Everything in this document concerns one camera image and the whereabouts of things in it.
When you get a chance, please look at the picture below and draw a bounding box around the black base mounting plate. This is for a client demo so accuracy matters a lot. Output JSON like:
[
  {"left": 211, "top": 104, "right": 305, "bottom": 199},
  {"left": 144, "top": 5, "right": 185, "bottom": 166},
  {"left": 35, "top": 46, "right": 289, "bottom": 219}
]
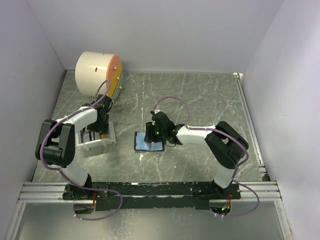
[{"left": 62, "top": 181, "right": 241, "bottom": 211}]

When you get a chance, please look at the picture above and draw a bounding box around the white plastic card tray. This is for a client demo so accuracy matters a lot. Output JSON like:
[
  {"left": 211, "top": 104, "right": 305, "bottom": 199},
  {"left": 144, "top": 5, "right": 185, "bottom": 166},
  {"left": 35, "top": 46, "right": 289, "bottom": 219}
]
[{"left": 75, "top": 121, "right": 116, "bottom": 151}]

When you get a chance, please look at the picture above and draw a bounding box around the white round mini drawer cabinet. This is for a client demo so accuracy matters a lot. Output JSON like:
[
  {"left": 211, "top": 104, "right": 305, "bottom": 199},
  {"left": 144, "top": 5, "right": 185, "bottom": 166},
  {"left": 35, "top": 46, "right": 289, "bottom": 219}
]
[{"left": 75, "top": 51, "right": 123, "bottom": 100}]

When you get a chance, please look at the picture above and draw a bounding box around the blue leather card holder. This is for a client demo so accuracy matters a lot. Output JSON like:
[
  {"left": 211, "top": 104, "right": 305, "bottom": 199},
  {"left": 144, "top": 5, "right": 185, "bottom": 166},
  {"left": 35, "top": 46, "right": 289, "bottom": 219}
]
[{"left": 134, "top": 131, "right": 166, "bottom": 153}]

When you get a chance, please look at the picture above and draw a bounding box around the aluminium right side rail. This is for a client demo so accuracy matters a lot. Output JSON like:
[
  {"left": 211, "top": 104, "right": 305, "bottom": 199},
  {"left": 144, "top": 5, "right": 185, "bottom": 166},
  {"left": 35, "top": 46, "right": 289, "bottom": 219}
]
[{"left": 232, "top": 71, "right": 295, "bottom": 240}]

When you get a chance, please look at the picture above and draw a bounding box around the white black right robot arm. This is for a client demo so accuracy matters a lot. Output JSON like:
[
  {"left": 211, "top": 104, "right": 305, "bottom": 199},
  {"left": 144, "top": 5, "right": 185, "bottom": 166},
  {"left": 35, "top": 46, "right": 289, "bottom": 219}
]
[{"left": 144, "top": 110, "right": 249, "bottom": 199}]

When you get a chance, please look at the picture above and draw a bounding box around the aluminium extrusion rail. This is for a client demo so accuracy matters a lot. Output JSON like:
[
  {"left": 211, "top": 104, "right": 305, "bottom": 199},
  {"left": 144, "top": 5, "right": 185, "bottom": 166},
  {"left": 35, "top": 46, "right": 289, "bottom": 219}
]
[{"left": 18, "top": 181, "right": 282, "bottom": 204}]

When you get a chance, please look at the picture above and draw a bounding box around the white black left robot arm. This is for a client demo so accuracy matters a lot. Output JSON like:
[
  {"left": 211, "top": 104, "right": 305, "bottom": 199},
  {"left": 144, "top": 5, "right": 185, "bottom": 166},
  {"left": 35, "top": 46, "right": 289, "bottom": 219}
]
[{"left": 35, "top": 95, "right": 116, "bottom": 200}]

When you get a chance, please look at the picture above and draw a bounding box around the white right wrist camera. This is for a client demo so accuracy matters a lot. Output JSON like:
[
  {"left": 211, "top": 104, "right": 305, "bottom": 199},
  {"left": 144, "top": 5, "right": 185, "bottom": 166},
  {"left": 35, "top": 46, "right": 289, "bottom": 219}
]
[{"left": 153, "top": 109, "right": 161, "bottom": 114}]

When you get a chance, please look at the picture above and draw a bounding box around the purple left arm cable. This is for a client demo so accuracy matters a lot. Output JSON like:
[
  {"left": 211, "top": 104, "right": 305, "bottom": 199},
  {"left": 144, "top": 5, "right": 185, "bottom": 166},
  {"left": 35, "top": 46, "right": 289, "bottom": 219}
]
[{"left": 39, "top": 79, "right": 123, "bottom": 221}]

